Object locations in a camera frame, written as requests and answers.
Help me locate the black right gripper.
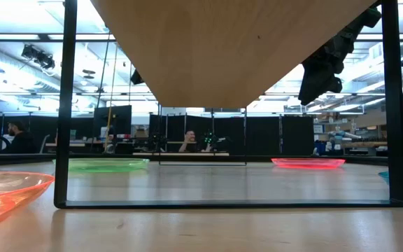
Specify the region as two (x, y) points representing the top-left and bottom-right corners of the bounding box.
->
(298, 17), (367, 106)

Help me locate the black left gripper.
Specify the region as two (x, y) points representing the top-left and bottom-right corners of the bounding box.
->
(130, 69), (145, 86)

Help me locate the pink translucent plastic plate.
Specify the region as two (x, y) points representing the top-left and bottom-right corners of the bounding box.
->
(271, 157), (346, 170)

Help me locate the green translucent plastic plate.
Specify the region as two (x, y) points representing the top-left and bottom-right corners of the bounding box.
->
(52, 157), (150, 173)

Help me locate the black computer monitor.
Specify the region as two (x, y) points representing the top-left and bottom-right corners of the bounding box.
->
(94, 104), (133, 139)

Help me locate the cluttered workbench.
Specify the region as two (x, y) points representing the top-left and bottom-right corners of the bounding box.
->
(313, 118), (388, 158)

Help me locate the background robot with green lights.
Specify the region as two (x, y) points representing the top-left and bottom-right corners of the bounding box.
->
(201, 129), (231, 153)

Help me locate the black ceiling-mounted device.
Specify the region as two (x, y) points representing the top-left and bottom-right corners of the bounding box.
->
(21, 44), (56, 76)

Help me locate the grey office chair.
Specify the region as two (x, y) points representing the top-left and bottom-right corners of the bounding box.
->
(38, 134), (51, 155)

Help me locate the black partition wall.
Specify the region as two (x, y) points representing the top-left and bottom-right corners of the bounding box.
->
(148, 114), (315, 157)

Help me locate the wooden shelf black metal frame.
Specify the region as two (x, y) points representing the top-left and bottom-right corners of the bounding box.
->
(53, 0), (403, 209)

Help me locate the black aluminium table frame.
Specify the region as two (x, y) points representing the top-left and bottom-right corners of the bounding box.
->
(0, 153), (403, 167)

